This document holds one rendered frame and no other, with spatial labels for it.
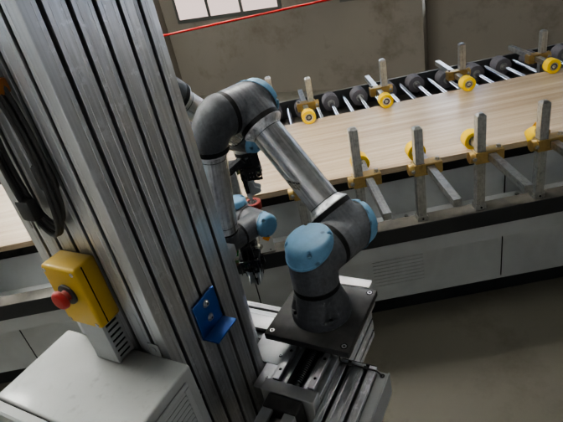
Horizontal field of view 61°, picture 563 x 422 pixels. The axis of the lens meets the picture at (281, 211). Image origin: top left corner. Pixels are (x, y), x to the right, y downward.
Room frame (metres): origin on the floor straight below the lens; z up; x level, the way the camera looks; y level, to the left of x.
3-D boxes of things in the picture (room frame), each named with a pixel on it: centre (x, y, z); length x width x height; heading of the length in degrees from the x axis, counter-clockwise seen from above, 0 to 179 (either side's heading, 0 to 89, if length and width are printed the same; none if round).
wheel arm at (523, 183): (1.66, -0.87, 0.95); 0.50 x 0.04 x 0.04; 177
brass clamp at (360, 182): (1.75, -0.36, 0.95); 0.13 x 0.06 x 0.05; 87
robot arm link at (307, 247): (0.93, -0.05, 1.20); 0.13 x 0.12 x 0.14; 129
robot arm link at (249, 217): (1.28, 0.09, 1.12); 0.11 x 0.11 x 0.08; 39
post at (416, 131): (1.74, -0.59, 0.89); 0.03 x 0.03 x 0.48; 87
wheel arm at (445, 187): (1.67, -0.62, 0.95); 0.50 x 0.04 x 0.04; 177
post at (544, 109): (1.71, -1.09, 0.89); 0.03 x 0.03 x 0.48; 87
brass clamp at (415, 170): (1.73, -0.61, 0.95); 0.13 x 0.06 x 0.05; 87
